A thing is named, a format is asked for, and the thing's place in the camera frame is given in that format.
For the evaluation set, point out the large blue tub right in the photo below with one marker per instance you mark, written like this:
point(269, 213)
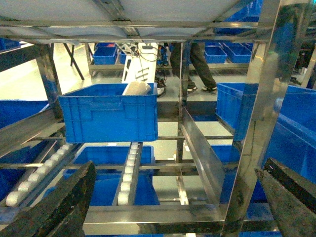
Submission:
point(293, 141)

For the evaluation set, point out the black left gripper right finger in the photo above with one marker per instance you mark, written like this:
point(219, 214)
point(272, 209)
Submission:
point(291, 198)

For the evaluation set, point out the white roller track left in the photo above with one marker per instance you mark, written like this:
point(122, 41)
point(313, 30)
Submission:
point(14, 198)

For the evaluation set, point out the white roller track middle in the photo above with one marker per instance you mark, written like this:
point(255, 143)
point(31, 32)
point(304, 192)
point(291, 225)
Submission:
point(126, 191)

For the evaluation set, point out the blue bin below rollers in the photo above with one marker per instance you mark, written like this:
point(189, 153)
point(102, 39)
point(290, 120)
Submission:
point(107, 180)

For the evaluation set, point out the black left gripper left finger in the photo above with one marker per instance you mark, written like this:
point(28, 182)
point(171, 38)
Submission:
point(62, 212)

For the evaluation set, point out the walking person dark trousers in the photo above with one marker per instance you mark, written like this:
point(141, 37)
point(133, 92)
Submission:
point(198, 61)

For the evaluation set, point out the blue crate on rollers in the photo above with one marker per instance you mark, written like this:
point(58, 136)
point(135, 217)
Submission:
point(102, 113)

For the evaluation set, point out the stainless steel shelf rack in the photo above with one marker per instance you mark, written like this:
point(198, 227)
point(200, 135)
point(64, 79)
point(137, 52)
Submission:
point(277, 38)

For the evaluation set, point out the white roller track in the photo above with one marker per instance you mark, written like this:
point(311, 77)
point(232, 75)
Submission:
point(14, 198)
point(126, 191)

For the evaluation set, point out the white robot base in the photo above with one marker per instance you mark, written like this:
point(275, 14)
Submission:
point(140, 64)

